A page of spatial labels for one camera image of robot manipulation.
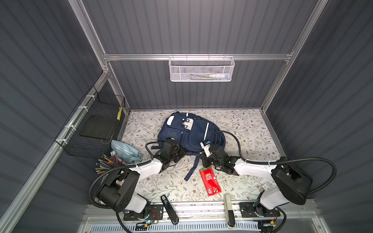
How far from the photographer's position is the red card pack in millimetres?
818

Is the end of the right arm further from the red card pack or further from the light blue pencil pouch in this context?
the light blue pencil pouch

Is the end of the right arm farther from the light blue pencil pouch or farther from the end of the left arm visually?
the light blue pencil pouch

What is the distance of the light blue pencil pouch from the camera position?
2.98ft
